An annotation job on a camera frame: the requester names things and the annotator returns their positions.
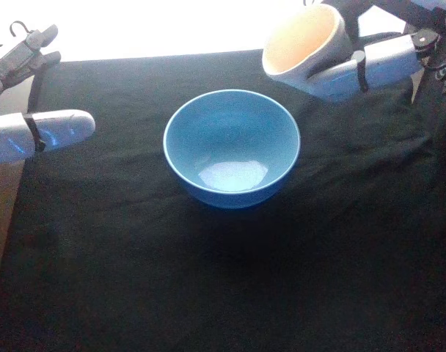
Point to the white cup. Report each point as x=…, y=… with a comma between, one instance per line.
x=300, y=40

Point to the black table cloth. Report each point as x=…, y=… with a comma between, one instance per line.
x=223, y=278

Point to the blue bowl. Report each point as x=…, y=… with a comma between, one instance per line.
x=230, y=146

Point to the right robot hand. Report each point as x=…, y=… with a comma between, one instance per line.
x=384, y=62

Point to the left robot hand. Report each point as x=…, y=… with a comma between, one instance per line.
x=61, y=128

